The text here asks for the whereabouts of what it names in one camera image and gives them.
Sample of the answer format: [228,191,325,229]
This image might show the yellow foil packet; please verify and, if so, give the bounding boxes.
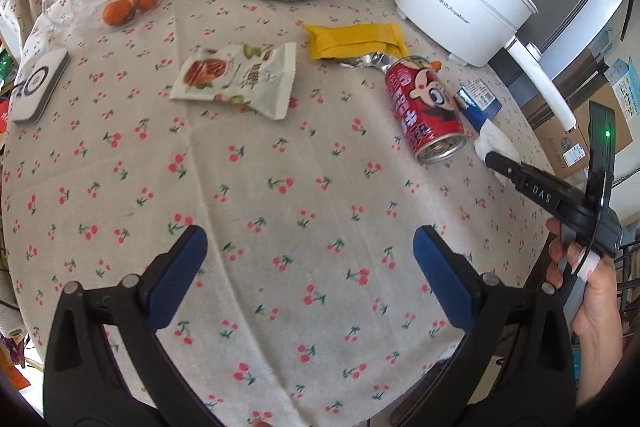
[303,22,411,70]

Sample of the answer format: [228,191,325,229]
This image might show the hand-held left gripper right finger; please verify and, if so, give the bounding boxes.
[400,226,577,427]

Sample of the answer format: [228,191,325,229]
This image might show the person's right hand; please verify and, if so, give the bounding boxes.
[545,217,624,343]

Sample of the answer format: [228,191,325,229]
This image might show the blue and white carton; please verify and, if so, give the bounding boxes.
[604,57,640,118]

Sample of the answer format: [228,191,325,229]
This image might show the large cardboard box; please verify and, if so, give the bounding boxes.
[570,82,632,158]

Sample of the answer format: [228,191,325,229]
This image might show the grey refrigerator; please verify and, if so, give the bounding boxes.
[450,0,633,118]

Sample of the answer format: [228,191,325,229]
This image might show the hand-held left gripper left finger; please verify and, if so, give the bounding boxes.
[42,224,221,427]

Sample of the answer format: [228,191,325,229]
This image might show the dark blue box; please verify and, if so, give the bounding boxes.
[456,78,503,124]

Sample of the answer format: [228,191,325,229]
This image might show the red cartoon drink can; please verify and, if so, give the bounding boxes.
[384,55,468,165]

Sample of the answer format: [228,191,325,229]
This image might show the white electric cooking pot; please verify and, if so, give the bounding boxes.
[392,0,577,131]

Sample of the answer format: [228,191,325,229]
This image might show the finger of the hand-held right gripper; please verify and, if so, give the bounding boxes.
[484,151,525,190]

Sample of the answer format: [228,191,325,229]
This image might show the person's right forearm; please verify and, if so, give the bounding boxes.
[572,337,626,410]

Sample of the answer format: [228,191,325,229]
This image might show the white tissue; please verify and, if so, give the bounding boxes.
[474,119,522,185]

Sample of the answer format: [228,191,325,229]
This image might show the white nut snack packet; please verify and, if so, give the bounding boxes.
[169,42,297,122]

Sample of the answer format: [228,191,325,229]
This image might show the white round-dial device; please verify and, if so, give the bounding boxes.
[11,48,71,124]

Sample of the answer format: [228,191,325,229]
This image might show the labelled cardboard box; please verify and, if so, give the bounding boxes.
[537,129,593,180]

